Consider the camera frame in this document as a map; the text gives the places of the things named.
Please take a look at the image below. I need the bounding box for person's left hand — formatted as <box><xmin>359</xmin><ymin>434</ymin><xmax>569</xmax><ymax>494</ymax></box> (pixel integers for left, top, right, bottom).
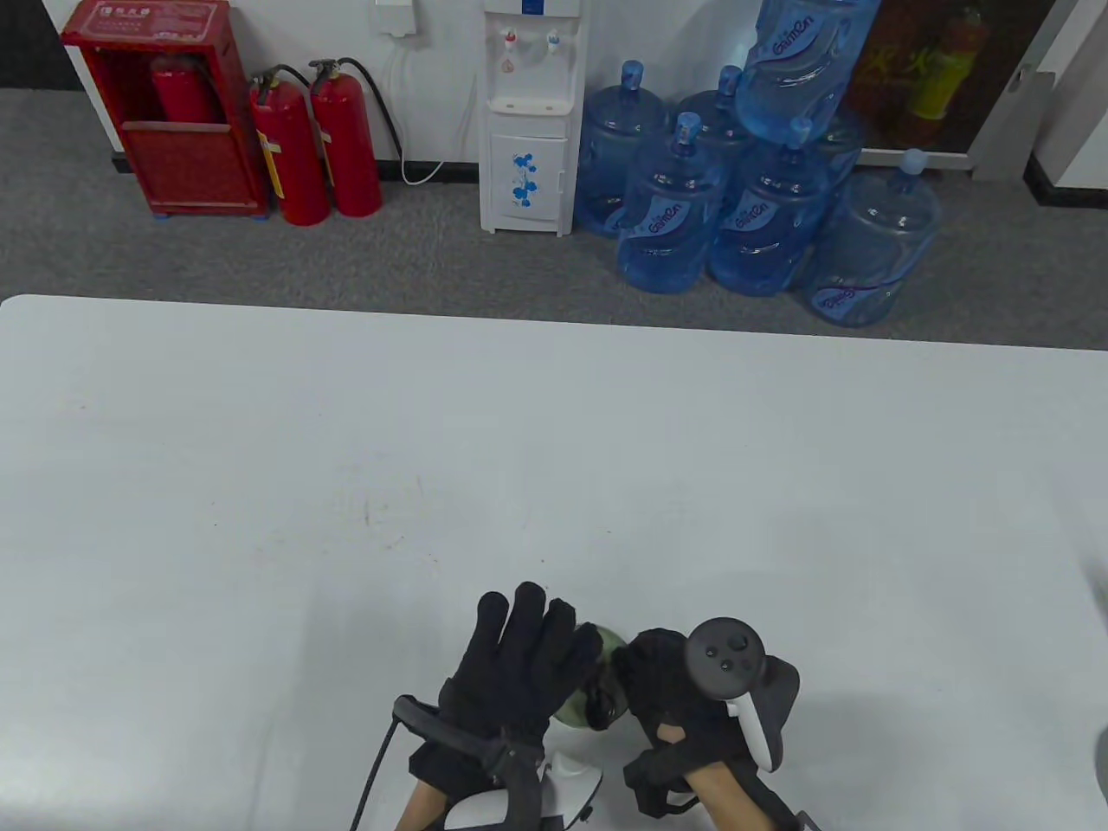
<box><xmin>409</xmin><ymin>582</ymin><xmax>604</xmax><ymax>793</ymax></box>

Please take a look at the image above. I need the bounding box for person's right hand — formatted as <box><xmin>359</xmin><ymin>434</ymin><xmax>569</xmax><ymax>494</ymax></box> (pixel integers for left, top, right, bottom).
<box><xmin>610</xmin><ymin>628</ymin><xmax>754</xmax><ymax>771</ymax></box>

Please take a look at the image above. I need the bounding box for clear seasoning bottle black cap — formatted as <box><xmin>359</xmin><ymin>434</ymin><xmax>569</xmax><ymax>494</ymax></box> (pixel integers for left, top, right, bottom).
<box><xmin>582</xmin><ymin>671</ymin><xmax>621</xmax><ymax>726</ymax></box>

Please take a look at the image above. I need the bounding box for green seasoning dish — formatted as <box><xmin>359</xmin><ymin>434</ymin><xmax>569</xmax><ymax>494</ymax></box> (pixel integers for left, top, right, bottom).
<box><xmin>552</xmin><ymin>623</ymin><xmax>631</xmax><ymax>732</ymax></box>

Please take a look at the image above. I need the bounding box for person's right forearm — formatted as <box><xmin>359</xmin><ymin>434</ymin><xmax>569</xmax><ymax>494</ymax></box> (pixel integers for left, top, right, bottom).
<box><xmin>688</xmin><ymin>762</ymin><xmax>784</xmax><ymax>831</ymax></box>

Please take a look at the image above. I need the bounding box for person's left forearm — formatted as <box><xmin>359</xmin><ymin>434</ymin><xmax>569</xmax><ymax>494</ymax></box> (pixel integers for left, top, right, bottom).
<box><xmin>391</xmin><ymin>779</ymin><xmax>451</xmax><ymax>831</ymax></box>

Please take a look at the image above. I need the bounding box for right black white controller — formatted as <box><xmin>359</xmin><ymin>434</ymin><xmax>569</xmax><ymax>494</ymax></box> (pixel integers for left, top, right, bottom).
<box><xmin>684</xmin><ymin>616</ymin><xmax>801</xmax><ymax>773</ymax></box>

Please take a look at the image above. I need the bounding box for black white controller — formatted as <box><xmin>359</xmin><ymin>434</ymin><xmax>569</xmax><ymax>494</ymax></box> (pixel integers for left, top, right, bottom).
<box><xmin>684</xmin><ymin>616</ymin><xmax>801</xmax><ymax>773</ymax></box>
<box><xmin>446</xmin><ymin>751</ymin><xmax>603</xmax><ymax>831</ymax></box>

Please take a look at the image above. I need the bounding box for left black white controller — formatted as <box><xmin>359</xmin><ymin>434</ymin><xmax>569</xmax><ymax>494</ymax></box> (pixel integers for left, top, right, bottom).
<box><xmin>446</xmin><ymin>751</ymin><xmax>603</xmax><ymax>831</ymax></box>

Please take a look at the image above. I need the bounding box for stack of blue water jugs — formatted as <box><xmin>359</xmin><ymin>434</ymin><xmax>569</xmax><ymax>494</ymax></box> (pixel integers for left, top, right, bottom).
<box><xmin>576</xmin><ymin>0</ymin><xmax>944</xmax><ymax>330</ymax></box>

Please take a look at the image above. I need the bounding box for white water dispenser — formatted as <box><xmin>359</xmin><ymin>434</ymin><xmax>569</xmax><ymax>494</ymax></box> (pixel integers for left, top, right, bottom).
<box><xmin>479</xmin><ymin>0</ymin><xmax>589</xmax><ymax>237</ymax></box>

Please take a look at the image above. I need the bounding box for red fire extinguisher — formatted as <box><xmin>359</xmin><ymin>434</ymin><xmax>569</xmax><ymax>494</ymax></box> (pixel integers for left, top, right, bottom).
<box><xmin>309</xmin><ymin>57</ymin><xmax>406</xmax><ymax>219</ymax></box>
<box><xmin>249</xmin><ymin>65</ymin><xmax>332</xmax><ymax>228</ymax></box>

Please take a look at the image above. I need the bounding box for red fire extinguisher cabinet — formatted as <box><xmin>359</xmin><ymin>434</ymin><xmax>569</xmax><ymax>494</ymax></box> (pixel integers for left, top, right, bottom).
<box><xmin>61</xmin><ymin>0</ymin><xmax>271</xmax><ymax>219</ymax></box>

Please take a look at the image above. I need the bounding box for dark framed poster panel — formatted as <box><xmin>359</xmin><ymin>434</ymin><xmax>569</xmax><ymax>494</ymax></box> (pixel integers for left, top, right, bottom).
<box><xmin>844</xmin><ymin>0</ymin><xmax>1066</xmax><ymax>172</ymax></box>

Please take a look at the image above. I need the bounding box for red extinguisher inside cabinet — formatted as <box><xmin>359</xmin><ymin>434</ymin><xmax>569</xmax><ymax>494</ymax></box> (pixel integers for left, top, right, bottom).
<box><xmin>149</xmin><ymin>52</ymin><xmax>222</xmax><ymax>125</ymax></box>

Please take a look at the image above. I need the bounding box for black left wrist mount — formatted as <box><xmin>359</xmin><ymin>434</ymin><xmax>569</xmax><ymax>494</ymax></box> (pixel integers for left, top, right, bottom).
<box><xmin>391</xmin><ymin>695</ymin><xmax>542</xmax><ymax>831</ymax></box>

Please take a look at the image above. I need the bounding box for black wrist mount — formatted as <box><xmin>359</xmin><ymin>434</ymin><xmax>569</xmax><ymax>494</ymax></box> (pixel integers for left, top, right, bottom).
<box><xmin>623</xmin><ymin>749</ymin><xmax>702</xmax><ymax>819</ymax></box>
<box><xmin>391</xmin><ymin>695</ymin><xmax>542</xmax><ymax>831</ymax></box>

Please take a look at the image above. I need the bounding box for black right wrist mount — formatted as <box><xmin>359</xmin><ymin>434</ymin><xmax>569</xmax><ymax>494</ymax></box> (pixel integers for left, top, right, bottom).
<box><xmin>623</xmin><ymin>749</ymin><xmax>702</xmax><ymax>819</ymax></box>

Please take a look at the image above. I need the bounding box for black right wrist camera strap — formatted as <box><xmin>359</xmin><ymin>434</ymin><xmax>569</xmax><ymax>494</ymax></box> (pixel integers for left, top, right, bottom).
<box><xmin>746</xmin><ymin>766</ymin><xmax>823</xmax><ymax>831</ymax></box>

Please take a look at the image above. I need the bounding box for black glove cable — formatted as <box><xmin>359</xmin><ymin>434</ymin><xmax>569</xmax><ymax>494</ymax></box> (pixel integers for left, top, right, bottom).
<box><xmin>351</xmin><ymin>723</ymin><xmax>403</xmax><ymax>831</ymax></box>

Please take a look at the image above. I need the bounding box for white power cable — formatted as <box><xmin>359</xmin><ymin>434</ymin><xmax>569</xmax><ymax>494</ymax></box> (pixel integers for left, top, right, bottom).
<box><xmin>388</xmin><ymin>35</ymin><xmax>479</xmax><ymax>185</ymax></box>

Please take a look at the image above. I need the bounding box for grey door frame post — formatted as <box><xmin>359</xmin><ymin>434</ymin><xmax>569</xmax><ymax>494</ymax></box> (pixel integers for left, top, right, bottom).
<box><xmin>969</xmin><ymin>0</ymin><xmax>1093</xmax><ymax>181</ymax></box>

